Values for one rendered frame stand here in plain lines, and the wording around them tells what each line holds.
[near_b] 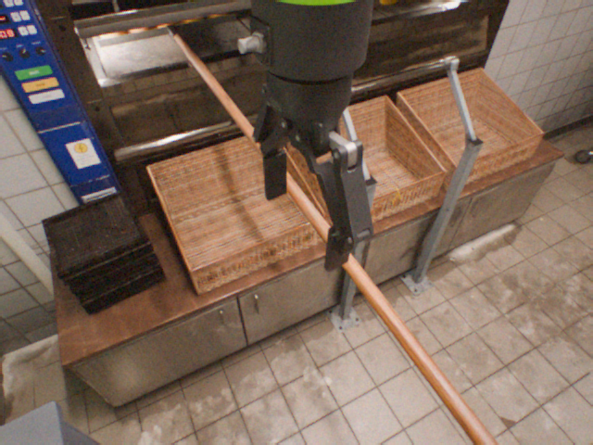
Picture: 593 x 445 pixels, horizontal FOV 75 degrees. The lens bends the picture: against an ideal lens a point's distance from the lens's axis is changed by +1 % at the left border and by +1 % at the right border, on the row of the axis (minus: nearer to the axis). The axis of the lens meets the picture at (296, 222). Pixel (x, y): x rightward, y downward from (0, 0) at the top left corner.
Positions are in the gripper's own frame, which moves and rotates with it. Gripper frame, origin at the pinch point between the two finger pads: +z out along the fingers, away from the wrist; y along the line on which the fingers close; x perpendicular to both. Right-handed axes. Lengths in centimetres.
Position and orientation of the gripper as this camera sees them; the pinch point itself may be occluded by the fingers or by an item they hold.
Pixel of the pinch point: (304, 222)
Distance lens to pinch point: 47.7
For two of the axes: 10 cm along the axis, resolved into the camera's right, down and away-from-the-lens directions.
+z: -0.1, 6.7, 7.4
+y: 5.4, 6.3, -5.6
